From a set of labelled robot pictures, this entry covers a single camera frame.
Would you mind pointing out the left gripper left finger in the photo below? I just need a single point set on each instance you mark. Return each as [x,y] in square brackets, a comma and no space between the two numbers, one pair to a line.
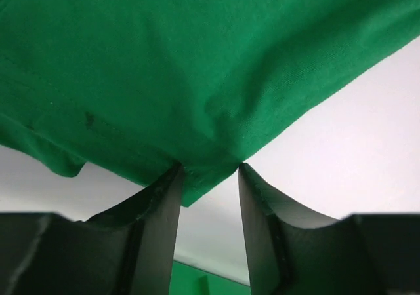
[127,249]

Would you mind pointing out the green plastic bin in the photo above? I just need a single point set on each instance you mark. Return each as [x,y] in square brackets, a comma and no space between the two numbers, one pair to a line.
[187,280]

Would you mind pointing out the green t shirt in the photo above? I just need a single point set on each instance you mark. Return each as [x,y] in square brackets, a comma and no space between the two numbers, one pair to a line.
[135,86]

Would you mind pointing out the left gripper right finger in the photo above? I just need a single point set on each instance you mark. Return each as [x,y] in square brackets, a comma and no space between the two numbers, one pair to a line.
[292,249]

